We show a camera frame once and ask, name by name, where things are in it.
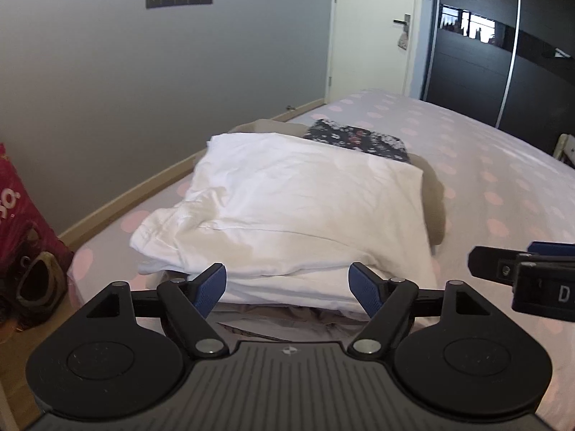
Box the red printed bag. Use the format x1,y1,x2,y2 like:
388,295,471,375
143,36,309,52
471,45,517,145
0,143,76,329

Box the cream door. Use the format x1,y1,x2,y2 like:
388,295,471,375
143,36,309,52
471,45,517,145
325,0,426,102

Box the white garment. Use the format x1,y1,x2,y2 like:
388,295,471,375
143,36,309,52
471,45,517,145
129,132,438,320

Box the white shelf unit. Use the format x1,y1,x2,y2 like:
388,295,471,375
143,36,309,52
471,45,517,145
554,132,575,168

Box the dark floral garment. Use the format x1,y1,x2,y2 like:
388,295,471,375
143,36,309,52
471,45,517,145
304,118,410,165

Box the black wardrobe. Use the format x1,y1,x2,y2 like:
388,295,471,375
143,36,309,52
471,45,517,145
421,0,575,159

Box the grey folded cloth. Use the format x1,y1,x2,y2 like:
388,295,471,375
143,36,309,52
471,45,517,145
215,303,365,343

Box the polka dot bed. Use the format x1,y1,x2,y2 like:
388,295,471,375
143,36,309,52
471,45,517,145
67,89,575,431

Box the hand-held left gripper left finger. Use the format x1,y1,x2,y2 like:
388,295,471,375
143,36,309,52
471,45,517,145
85,261,229,359

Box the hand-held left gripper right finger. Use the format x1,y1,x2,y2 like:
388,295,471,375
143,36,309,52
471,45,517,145
348,261,491,359

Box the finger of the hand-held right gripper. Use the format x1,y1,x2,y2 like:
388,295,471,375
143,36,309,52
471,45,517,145
526,241,575,258
467,245,523,285

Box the beige folded garment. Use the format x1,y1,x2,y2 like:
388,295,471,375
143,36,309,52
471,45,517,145
228,118,447,249

